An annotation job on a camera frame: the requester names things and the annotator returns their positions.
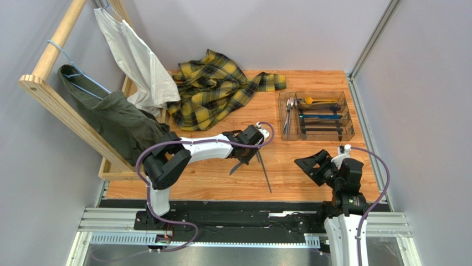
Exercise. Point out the grey plastic knife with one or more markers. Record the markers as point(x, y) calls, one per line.
point(260, 159)

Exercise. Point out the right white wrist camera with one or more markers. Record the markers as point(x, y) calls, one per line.
point(344, 151)

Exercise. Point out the light blue hanger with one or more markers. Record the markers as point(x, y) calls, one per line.
point(80, 73)

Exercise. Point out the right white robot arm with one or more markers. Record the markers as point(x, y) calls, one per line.
point(343, 217)

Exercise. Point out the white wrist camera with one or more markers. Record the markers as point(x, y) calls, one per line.
point(264, 132)
point(344, 151)

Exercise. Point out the white hanging garment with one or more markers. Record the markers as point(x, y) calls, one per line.
point(155, 86)

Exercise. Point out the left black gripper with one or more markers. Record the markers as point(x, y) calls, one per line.
point(245, 160)

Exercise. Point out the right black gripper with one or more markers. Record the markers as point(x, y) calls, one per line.
point(318, 168)

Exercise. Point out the clear plastic utensil organizer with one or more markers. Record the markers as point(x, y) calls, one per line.
point(316, 129)

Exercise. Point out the silver fork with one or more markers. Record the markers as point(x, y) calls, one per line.
point(289, 106)

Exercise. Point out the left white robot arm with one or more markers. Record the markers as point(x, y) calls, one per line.
point(161, 165)

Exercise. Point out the silver spoon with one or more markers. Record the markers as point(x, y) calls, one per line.
point(294, 104)

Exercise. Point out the black metal spoon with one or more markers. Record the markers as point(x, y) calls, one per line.
point(325, 107)

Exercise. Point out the olive green garment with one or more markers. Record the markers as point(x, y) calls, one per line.
point(128, 130)

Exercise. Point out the blue metal knife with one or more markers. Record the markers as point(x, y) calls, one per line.
point(334, 117)

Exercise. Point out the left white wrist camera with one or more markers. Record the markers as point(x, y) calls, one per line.
point(264, 132)

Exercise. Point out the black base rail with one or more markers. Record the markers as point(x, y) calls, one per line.
point(220, 224)

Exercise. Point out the yellow plaid shirt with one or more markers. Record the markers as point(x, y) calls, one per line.
point(213, 87)

